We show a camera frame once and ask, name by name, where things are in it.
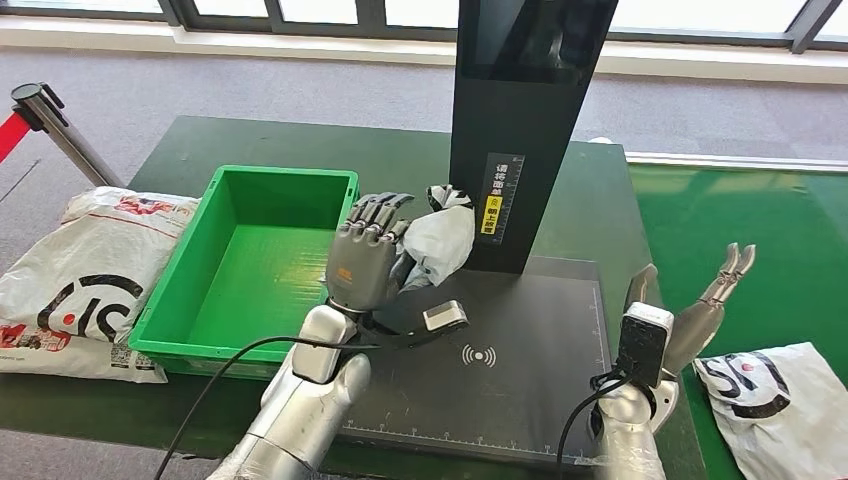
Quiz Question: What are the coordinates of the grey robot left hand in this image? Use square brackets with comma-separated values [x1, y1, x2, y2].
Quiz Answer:
[324, 192, 416, 314]

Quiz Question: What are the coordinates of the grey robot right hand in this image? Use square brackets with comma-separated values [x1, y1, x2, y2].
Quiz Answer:
[624, 242, 757, 382]

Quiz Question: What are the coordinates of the small white parcel bag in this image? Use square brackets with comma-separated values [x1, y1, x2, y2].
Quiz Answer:
[400, 184, 477, 293]

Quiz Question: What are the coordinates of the white parcel bag black logo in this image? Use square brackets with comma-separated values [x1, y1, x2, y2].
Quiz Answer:
[692, 342, 848, 480]

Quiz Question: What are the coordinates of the black inbound scanner machine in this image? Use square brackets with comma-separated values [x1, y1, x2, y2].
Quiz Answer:
[337, 0, 621, 468]

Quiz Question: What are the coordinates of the large white parcel bag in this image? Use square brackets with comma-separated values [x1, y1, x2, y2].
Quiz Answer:
[0, 186, 200, 384]

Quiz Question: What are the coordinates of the red barrier belt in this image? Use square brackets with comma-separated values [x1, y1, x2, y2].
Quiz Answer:
[0, 112, 31, 164]

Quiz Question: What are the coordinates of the dark green table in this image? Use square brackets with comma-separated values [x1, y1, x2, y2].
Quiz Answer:
[0, 115, 707, 480]

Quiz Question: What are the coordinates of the green plastic crate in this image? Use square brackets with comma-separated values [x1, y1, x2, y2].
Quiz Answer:
[129, 165, 360, 381]

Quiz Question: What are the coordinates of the black yellow ruler sticker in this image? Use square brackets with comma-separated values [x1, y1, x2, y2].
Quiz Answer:
[478, 152, 527, 246]

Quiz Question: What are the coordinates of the white window sill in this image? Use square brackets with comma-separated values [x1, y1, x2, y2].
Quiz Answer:
[0, 16, 848, 86]

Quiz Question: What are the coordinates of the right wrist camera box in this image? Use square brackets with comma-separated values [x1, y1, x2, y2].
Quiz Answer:
[616, 302, 675, 390]

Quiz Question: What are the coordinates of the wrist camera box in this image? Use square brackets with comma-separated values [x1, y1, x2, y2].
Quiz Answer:
[616, 302, 675, 390]
[422, 299, 470, 334]

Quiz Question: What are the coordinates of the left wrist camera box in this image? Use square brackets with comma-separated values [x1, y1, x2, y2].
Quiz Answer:
[422, 299, 470, 334]

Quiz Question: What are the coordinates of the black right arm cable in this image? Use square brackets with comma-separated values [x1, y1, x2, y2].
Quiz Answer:
[556, 372, 631, 480]

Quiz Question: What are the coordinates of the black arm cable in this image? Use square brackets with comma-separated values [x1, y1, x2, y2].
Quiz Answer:
[153, 336, 380, 480]
[556, 372, 631, 480]

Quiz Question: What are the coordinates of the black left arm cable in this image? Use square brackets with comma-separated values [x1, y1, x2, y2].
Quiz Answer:
[153, 336, 380, 480]

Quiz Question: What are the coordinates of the dark window frame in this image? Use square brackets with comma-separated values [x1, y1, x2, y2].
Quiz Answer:
[0, 0, 848, 56]

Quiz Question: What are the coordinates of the silver stanchion post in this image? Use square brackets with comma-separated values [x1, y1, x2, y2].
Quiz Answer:
[11, 82, 124, 189]

